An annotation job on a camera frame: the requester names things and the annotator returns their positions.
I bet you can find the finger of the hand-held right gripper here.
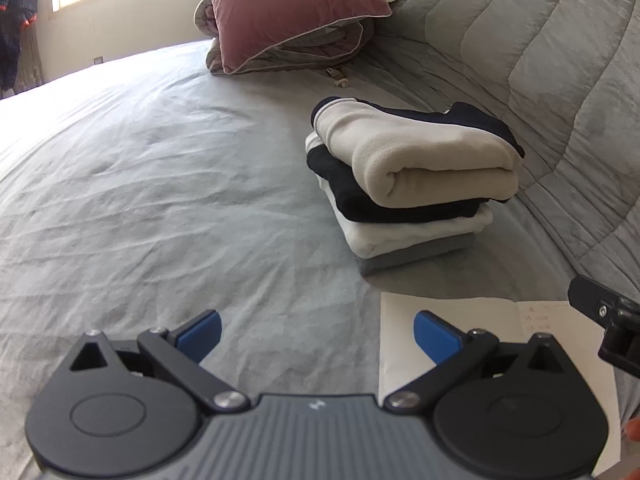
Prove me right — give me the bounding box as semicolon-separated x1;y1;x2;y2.
568;275;640;376

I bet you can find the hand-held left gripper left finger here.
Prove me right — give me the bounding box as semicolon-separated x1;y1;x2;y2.
50;309;251;413

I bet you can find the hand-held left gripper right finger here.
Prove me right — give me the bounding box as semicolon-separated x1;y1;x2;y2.
384;310;583;414

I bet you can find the beige and black garment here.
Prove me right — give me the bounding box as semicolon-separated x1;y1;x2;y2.
311;96;526;208

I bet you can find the open paper notebook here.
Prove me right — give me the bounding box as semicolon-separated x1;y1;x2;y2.
379;292;623;466

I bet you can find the grey folded garment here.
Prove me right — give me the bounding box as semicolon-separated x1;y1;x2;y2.
352;232;476;277

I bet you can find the bed with grey sheet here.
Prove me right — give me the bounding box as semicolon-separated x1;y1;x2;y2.
0;40;640;480

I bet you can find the grey quilted headboard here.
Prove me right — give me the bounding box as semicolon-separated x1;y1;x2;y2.
350;0;640;306

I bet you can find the folded grey pink duvet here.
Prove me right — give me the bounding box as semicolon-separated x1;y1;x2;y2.
194;0;376;77

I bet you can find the grey ribbed radiator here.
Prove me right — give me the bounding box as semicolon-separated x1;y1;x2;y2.
15;25;46;87

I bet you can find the large pink pillow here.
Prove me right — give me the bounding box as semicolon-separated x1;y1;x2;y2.
209;0;393;75

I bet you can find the dark hanging jacket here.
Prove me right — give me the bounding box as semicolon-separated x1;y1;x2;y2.
0;0;40;93

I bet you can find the small beige knotted cord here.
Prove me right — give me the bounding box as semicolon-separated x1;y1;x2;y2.
325;66;351;90

